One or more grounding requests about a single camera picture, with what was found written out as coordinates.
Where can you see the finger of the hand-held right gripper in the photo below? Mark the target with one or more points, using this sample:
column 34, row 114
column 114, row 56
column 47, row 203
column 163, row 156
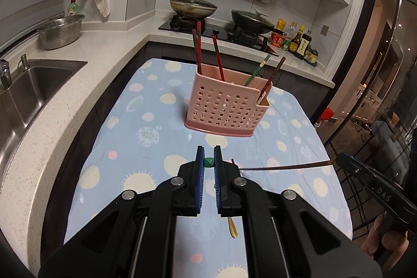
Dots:
column 353, row 167

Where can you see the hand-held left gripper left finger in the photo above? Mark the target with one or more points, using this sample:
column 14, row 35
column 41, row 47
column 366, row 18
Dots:
column 199, row 180

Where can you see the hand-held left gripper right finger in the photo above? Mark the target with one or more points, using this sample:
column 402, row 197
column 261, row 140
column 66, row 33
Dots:
column 217, row 180

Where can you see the green chopstick gold band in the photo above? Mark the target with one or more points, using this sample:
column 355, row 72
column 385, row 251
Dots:
column 208, row 162
column 257, row 70

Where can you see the pink perforated utensil holder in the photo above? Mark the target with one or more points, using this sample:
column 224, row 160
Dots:
column 224, row 108

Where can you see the red chopstick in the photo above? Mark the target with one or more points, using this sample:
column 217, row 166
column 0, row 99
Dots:
column 199, row 33
column 219, row 59

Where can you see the person's right hand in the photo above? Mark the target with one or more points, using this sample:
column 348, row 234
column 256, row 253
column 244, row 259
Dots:
column 391, row 239

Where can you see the gold flower spoon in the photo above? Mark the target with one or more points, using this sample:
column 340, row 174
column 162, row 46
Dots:
column 232, row 229

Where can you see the red object on floor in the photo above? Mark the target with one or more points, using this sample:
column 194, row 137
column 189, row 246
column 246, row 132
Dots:
column 326, row 115

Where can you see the blue polka dot tablecloth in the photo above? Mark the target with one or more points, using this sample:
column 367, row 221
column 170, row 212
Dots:
column 130, row 141

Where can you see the small seasoning jars rack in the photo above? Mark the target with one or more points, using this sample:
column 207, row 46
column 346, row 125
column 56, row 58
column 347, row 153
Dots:
column 311, row 57

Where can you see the dark soy sauce bottle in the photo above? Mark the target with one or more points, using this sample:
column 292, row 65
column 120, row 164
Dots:
column 304, row 46

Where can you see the brown sauce bottle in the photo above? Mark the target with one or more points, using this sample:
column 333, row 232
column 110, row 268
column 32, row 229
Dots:
column 296, row 43

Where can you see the small green lid jar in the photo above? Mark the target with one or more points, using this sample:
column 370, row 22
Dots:
column 286, row 45

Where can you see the black gas stove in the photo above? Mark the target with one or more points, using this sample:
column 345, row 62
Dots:
column 221, row 32

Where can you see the red instant noodle cup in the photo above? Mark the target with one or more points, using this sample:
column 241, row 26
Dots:
column 277, row 39

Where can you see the clear plastic bottle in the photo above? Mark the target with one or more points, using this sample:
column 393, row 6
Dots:
column 292, row 29

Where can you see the yellow cap bottle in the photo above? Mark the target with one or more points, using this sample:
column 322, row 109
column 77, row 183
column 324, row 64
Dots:
column 281, row 25

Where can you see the black frying pan with lid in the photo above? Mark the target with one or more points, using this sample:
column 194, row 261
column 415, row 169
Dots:
column 251, row 22

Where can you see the wok with glass lid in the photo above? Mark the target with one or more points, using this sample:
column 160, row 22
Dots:
column 192, row 9

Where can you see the stainless steel sink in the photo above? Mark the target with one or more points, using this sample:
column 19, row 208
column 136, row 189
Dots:
column 32, row 95

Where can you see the stainless steel colander bowl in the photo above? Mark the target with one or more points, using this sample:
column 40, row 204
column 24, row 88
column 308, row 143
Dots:
column 60, row 33

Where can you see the green dish soap bottle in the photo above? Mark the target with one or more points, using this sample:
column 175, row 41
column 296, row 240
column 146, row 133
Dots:
column 73, row 9

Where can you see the chrome faucet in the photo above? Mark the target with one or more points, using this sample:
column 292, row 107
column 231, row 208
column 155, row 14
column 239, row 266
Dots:
column 5, row 74

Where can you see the wall socket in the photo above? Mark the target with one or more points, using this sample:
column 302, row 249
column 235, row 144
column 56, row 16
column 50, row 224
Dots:
column 324, row 30

